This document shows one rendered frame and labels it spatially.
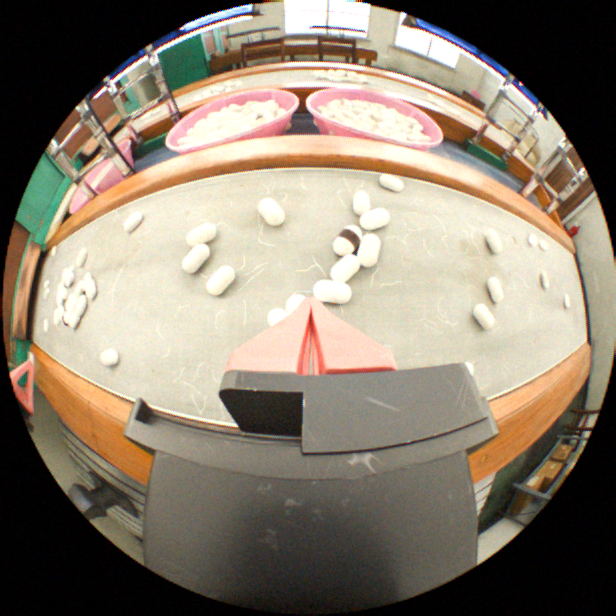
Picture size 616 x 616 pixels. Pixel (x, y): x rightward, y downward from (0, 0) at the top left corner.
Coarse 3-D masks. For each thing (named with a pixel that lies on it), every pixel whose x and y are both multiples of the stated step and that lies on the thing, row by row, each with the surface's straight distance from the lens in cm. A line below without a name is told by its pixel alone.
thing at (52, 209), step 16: (128, 112) 136; (80, 160) 109; (64, 192) 102; (48, 208) 97; (48, 224) 96; (32, 288) 107; (32, 304) 103; (32, 320) 97; (32, 336) 95; (16, 352) 91
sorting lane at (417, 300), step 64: (192, 192) 33; (256, 192) 28; (320, 192) 27; (384, 192) 29; (448, 192) 36; (64, 256) 65; (128, 256) 34; (256, 256) 23; (320, 256) 22; (384, 256) 23; (448, 256) 28; (512, 256) 40; (128, 320) 30; (192, 320) 23; (256, 320) 21; (384, 320) 21; (448, 320) 25; (512, 320) 34; (576, 320) 75; (128, 384) 30; (192, 384) 23; (512, 384) 35
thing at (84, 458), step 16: (64, 432) 88; (80, 448) 76; (80, 464) 86; (96, 464) 69; (112, 464) 60; (112, 480) 64; (128, 480) 55; (128, 496) 62; (144, 496) 54; (480, 496) 56; (112, 512) 87; (128, 528) 86
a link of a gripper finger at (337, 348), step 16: (320, 304) 11; (320, 320) 8; (336, 320) 8; (320, 336) 7; (336, 336) 7; (352, 336) 7; (320, 352) 6; (336, 352) 6; (352, 352) 6; (368, 352) 6; (384, 352) 6; (320, 368) 7; (336, 368) 5; (352, 368) 5; (368, 368) 6; (384, 368) 6
